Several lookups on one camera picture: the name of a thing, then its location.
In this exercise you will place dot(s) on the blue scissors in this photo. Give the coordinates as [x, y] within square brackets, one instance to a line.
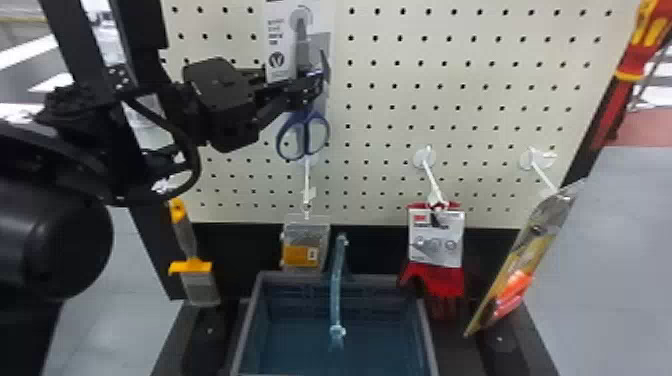
[304, 131]

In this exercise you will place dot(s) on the white pegboard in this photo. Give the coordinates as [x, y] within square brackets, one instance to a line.
[446, 94]

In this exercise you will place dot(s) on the red gloves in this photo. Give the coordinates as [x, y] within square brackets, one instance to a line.
[434, 278]

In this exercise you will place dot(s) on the yellow screw packet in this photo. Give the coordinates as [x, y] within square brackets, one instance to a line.
[305, 246]

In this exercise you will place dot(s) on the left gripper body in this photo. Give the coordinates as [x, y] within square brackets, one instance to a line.
[233, 123]

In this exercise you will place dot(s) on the yellow scraper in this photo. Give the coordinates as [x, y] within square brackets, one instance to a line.
[191, 266]

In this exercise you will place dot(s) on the blue basket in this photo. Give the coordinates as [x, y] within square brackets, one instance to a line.
[294, 336]

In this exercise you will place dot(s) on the orange pliers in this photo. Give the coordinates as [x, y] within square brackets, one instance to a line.
[517, 283]

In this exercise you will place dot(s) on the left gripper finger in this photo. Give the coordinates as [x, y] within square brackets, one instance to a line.
[304, 80]
[302, 101]

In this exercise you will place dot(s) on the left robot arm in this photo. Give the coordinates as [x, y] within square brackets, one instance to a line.
[52, 241]

